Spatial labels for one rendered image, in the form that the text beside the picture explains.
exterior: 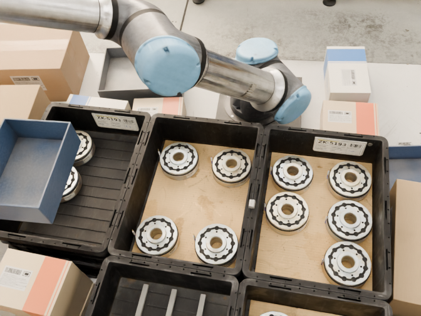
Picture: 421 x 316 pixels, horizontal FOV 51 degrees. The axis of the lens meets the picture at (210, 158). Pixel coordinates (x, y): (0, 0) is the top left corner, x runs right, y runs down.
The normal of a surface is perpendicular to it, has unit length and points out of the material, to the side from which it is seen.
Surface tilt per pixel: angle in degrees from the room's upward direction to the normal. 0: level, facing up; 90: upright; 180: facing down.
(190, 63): 83
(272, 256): 0
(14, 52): 0
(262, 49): 10
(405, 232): 0
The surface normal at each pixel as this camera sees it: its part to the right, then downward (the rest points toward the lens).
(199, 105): -0.08, -0.54
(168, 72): 0.37, 0.68
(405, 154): -0.02, 0.84
